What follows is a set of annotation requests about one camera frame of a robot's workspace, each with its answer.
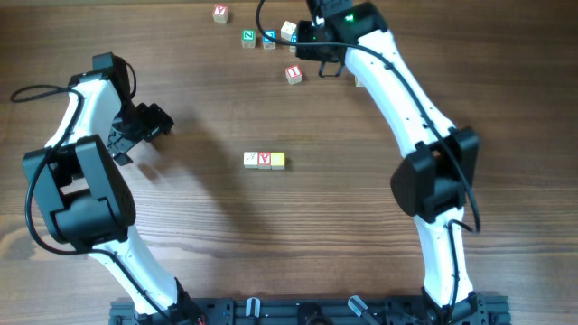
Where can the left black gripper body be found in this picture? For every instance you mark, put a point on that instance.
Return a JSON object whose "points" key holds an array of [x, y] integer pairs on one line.
{"points": [[135, 125]]}

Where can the yellow block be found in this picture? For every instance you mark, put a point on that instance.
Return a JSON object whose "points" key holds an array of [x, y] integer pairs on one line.
{"points": [[277, 161]]}

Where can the natural picture block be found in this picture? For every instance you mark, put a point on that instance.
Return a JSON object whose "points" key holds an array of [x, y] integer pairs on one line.
{"points": [[250, 160]]}

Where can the red letter I block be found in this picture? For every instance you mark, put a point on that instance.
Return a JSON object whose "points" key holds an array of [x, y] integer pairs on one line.
{"points": [[294, 74]]}

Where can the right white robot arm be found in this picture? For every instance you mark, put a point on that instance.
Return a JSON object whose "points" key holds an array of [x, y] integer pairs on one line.
{"points": [[432, 184]]}

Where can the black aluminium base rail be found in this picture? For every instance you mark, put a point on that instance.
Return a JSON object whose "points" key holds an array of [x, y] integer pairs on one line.
{"points": [[477, 310]]}

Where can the red letter Y block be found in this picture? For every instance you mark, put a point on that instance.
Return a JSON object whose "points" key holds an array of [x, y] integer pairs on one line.
{"points": [[220, 13]]}

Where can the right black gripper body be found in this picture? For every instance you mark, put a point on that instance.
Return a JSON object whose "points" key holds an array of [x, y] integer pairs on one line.
{"points": [[312, 52]]}

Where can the natural block number four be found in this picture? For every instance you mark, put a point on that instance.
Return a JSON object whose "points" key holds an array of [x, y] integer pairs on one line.
{"points": [[358, 83]]}

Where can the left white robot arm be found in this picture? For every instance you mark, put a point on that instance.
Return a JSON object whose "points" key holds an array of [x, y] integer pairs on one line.
{"points": [[78, 203]]}

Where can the natural wooden block top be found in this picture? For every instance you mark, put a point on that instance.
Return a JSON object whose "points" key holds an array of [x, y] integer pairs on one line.
{"points": [[288, 30]]}

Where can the red letter V block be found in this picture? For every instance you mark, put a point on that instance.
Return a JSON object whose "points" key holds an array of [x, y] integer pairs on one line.
{"points": [[264, 160]]}

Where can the blue picture block left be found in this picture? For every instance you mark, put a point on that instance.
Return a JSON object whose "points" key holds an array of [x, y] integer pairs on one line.
{"points": [[268, 37]]}

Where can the green letter N block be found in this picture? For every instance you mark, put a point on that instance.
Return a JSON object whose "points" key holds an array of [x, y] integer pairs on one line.
{"points": [[248, 38]]}

